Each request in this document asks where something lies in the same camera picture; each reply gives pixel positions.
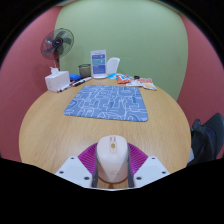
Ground dark mesh pen cup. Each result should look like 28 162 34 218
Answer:
78 63 92 78

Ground black standing fan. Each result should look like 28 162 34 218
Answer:
40 27 75 70

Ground white tissue box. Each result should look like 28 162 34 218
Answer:
44 67 71 93

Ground cream computer mouse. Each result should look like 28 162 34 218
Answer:
96 134 130 184

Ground orange white snack packet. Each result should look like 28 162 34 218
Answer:
139 77 158 91

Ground black bag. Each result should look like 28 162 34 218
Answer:
188 119 218 166

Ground blue patterned mouse pad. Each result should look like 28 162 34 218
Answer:
63 84 149 123

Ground light blue snack packet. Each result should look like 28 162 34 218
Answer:
107 72 120 80

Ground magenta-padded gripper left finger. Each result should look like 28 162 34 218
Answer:
54 142 100 189

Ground black office chair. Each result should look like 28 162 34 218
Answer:
199 112 224 161

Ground black marker red cap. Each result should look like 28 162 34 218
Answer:
71 76 93 88
56 81 76 94

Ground blue small box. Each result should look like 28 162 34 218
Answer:
69 73 82 82

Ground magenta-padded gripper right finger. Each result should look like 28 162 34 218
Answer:
126 143 170 189

